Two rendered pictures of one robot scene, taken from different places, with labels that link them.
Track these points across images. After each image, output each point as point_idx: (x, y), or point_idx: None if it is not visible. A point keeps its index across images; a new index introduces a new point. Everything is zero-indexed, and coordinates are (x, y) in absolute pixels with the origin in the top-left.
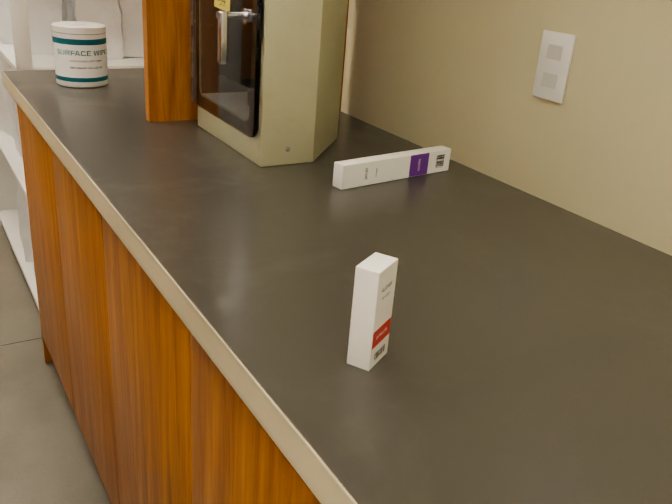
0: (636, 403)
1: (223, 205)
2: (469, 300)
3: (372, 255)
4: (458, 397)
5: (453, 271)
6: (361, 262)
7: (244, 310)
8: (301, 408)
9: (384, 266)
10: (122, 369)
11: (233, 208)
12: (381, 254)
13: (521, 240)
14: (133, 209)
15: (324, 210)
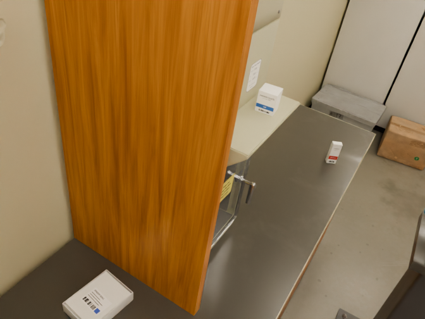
0: (304, 129)
1: (284, 214)
2: (288, 151)
3: (335, 144)
4: (327, 149)
5: (275, 155)
6: (340, 145)
7: (335, 184)
8: (353, 166)
9: (338, 142)
10: None
11: (283, 211)
12: (333, 143)
13: None
14: (313, 235)
15: (260, 189)
